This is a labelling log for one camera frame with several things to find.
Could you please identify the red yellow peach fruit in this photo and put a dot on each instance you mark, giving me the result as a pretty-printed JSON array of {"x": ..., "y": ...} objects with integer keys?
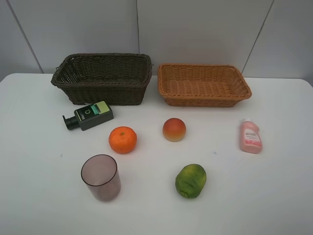
[{"x": 174, "y": 129}]

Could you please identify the orange mandarin fruit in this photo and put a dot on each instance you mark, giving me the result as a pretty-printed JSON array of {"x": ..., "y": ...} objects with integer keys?
[{"x": 122, "y": 139}]

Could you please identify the dark green pump bottle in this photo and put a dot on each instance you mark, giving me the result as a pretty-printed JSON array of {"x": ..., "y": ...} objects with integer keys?
[{"x": 89, "y": 116}]

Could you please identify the pink lotion bottle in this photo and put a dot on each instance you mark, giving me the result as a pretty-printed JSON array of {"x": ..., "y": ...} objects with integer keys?
[{"x": 250, "y": 141}]

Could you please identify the light orange wicker basket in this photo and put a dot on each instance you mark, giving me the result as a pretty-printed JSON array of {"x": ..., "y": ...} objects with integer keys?
[{"x": 194, "y": 85}]

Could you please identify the dark brown wicker basket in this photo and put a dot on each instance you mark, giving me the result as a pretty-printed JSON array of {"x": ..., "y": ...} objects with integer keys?
[{"x": 116, "y": 78}]

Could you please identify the translucent purple plastic cup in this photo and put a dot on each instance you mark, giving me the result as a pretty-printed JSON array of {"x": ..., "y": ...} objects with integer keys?
[{"x": 100, "y": 174}]

